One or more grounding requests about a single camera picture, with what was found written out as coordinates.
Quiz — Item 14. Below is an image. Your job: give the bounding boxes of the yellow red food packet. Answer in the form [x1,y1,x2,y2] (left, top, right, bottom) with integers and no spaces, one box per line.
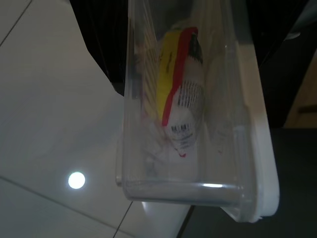
[156,24,206,158]

